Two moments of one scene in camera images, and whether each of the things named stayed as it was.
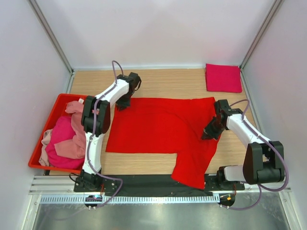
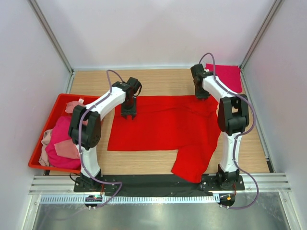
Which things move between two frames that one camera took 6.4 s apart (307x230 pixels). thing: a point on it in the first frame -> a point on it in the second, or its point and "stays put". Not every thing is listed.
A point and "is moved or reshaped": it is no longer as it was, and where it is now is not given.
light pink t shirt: x=75 y=148 stays put
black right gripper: x=208 y=133 -> x=204 y=96
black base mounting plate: x=150 y=185 stays put
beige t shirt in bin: x=44 y=159 stays put
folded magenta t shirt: x=223 y=78 stays put
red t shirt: x=167 y=125 is moved or reshaped
